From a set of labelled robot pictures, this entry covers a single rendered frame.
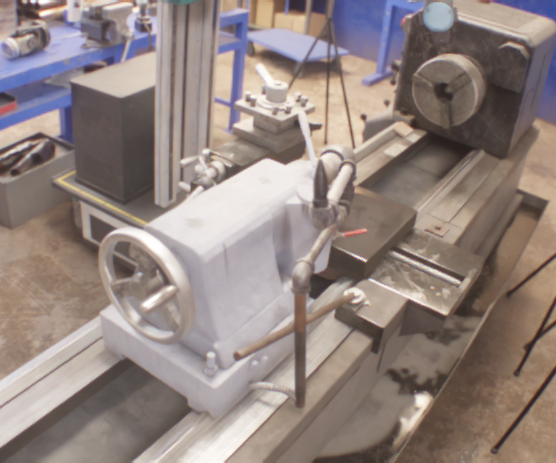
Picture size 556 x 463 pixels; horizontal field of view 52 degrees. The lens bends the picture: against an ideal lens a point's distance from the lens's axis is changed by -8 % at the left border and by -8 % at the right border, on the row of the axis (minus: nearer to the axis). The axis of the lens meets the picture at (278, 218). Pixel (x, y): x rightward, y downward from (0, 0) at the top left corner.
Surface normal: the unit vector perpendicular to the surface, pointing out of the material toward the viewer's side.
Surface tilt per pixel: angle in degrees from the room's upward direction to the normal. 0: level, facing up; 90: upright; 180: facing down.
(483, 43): 90
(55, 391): 0
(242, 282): 70
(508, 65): 90
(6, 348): 0
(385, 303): 0
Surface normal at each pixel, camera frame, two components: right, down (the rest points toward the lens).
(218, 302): 0.80, 0.06
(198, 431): 0.67, -0.29
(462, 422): 0.09, -0.84
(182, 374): -0.57, 0.39
